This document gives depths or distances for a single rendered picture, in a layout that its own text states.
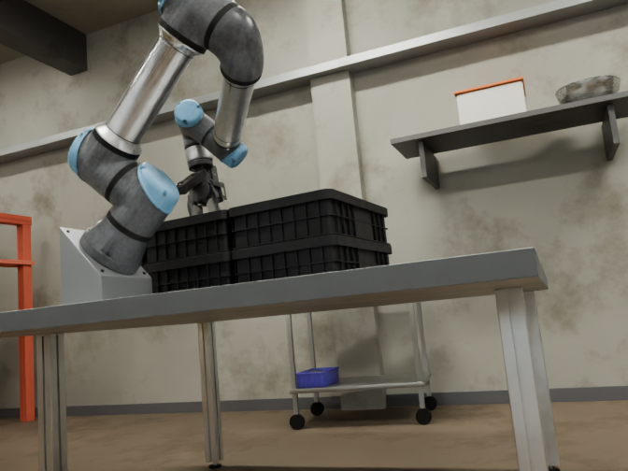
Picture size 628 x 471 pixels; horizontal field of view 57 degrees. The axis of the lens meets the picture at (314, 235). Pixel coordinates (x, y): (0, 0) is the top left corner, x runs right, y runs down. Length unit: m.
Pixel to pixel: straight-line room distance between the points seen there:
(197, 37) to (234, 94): 0.16
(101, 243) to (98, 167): 0.17
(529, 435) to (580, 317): 2.48
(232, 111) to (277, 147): 3.05
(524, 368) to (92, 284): 0.99
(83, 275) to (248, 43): 0.62
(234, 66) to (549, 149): 2.94
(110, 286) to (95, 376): 3.98
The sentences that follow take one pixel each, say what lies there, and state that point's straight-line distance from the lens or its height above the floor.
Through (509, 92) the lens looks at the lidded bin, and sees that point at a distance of 3.61.
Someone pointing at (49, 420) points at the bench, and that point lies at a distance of 2.08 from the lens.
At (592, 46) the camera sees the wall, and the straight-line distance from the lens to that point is 4.19.
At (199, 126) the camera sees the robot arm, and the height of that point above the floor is 1.17.
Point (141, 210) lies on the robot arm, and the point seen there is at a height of 0.91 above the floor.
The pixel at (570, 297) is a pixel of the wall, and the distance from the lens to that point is 3.88.
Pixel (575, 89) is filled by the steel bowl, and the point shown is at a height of 1.76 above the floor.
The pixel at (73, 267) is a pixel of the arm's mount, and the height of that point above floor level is 0.79.
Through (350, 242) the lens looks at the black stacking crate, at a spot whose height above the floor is 0.81.
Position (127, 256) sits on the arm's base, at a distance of 1.39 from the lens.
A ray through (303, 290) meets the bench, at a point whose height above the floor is 0.68.
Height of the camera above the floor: 0.63
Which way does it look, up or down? 8 degrees up
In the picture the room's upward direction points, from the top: 5 degrees counter-clockwise
